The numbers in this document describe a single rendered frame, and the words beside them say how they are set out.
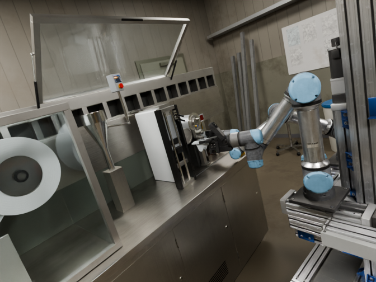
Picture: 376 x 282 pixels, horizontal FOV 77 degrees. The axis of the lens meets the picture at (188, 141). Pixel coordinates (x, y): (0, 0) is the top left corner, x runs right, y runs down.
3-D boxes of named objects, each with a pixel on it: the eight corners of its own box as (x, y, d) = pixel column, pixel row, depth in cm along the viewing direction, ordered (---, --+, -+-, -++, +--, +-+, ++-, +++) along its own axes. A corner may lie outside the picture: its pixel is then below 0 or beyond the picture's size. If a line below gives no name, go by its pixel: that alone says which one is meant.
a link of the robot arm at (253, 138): (262, 147, 111) (259, 130, 109) (239, 150, 116) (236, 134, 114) (264, 142, 118) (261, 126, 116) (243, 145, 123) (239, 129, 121)
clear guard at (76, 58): (37, 20, 107) (37, 20, 107) (41, 102, 141) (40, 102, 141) (186, 22, 180) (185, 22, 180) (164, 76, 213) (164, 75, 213)
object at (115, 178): (122, 215, 141) (89, 125, 129) (111, 211, 151) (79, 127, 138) (140, 203, 151) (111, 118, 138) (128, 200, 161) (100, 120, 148)
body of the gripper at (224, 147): (208, 154, 123) (230, 151, 117) (205, 138, 122) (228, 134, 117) (213, 151, 130) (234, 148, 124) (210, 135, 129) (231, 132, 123)
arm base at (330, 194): (339, 189, 123) (337, 172, 121) (329, 203, 114) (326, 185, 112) (310, 184, 135) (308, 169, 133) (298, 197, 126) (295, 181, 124)
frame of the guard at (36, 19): (33, 22, 101) (24, 12, 103) (38, 113, 138) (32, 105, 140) (196, 23, 179) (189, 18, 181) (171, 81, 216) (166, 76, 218)
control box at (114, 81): (119, 90, 137) (113, 73, 135) (111, 93, 140) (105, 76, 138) (127, 89, 143) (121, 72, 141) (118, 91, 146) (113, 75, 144)
